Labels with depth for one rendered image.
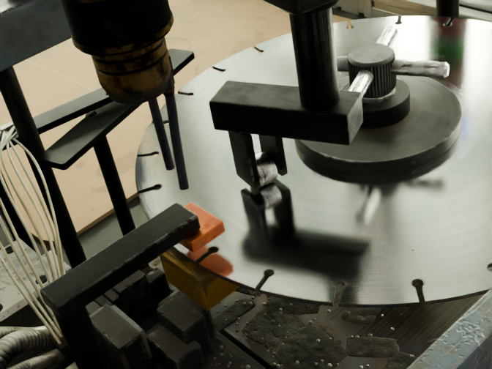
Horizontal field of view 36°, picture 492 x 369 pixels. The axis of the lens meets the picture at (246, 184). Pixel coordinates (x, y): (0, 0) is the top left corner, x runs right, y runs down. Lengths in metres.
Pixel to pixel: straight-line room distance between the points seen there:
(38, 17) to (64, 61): 0.61
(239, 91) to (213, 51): 0.65
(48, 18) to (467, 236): 0.33
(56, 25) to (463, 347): 0.38
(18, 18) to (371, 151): 0.26
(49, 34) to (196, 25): 0.63
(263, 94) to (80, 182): 0.48
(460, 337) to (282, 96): 0.18
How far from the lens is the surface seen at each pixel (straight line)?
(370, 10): 1.13
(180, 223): 0.41
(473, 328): 0.31
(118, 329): 0.45
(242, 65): 0.61
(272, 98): 0.43
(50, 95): 1.09
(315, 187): 0.46
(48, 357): 0.47
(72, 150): 0.61
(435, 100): 0.52
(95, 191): 0.86
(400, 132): 0.48
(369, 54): 0.49
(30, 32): 0.57
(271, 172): 0.46
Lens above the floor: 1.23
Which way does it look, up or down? 36 degrees down
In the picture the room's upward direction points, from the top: 11 degrees counter-clockwise
